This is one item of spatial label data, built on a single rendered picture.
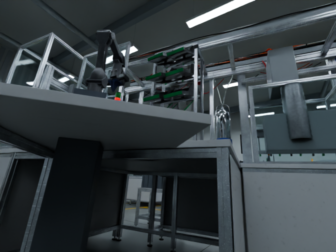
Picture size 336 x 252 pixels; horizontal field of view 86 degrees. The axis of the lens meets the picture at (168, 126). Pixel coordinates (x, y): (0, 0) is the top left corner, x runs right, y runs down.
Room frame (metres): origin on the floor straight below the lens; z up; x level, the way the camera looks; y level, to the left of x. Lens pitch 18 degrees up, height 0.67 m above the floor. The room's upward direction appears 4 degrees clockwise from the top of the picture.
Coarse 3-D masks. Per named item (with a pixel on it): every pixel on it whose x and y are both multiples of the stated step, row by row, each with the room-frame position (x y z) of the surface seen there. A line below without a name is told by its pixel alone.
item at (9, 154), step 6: (0, 150) 1.41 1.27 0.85; (6, 150) 1.37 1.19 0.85; (0, 156) 1.43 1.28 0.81; (6, 156) 1.39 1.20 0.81; (0, 162) 1.39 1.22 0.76; (6, 162) 1.35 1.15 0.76; (0, 168) 1.37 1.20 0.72; (6, 168) 1.34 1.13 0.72; (0, 174) 1.36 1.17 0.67; (0, 180) 1.35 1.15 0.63; (0, 186) 1.34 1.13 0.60; (114, 234) 2.55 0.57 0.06
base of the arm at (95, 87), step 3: (90, 84) 0.78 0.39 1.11; (93, 84) 0.78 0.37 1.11; (96, 84) 0.78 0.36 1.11; (87, 87) 0.78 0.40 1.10; (90, 87) 0.78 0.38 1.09; (93, 87) 0.78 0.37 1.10; (96, 87) 0.78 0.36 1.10; (99, 87) 0.79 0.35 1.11; (93, 90) 0.78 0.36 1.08; (96, 90) 0.78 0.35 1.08; (99, 90) 0.79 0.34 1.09; (102, 90) 0.81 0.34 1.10
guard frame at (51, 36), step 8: (32, 40) 1.51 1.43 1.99; (40, 40) 1.47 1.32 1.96; (48, 40) 1.39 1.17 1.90; (56, 40) 1.45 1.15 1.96; (48, 48) 1.40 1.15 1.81; (72, 48) 1.59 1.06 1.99; (16, 56) 1.59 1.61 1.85; (80, 56) 1.69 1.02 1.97; (40, 64) 1.39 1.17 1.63; (48, 64) 1.87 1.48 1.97; (40, 72) 1.40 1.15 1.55; (8, 80) 1.60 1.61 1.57; (72, 80) 2.19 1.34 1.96
